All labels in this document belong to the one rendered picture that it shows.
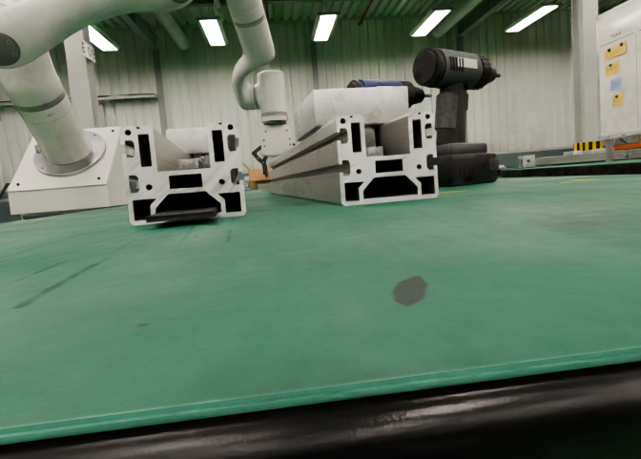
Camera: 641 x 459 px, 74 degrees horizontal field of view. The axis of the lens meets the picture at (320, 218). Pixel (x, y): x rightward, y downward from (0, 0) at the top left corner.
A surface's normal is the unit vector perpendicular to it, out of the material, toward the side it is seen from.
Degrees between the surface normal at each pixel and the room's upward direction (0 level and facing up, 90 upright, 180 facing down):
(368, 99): 90
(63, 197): 90
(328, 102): 90
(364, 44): 90
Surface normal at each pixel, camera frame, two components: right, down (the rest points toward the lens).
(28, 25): 0.78, 0.35
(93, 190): 0.11, 0.08
